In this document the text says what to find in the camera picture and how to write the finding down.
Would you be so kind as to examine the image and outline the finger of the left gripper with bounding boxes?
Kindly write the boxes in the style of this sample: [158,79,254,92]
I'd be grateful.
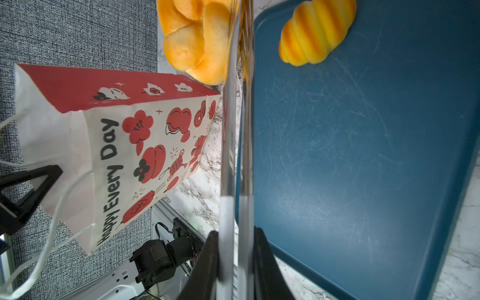
[1,165,63,236]

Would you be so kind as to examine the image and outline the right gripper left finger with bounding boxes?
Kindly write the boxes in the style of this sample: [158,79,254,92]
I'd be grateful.
[177,231,219,300]

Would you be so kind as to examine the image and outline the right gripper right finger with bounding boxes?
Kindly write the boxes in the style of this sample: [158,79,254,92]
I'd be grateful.
[253,227,295,300]

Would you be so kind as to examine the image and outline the red white paper gift bag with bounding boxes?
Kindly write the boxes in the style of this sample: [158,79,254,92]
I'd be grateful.
[0,62,221,300]

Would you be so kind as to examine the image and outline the knot shaped bread roll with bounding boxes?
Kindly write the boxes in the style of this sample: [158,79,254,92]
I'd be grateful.
[156,0,233,86]

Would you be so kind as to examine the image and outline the striped yellow bun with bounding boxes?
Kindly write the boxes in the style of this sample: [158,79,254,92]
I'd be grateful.
[278,0,357,67]

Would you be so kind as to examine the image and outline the teal rectangular tray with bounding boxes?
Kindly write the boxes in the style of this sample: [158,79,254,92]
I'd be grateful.
[252,1,480,300]

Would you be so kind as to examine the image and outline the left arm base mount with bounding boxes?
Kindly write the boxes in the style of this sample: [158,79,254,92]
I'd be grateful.
[129,217,205,290]

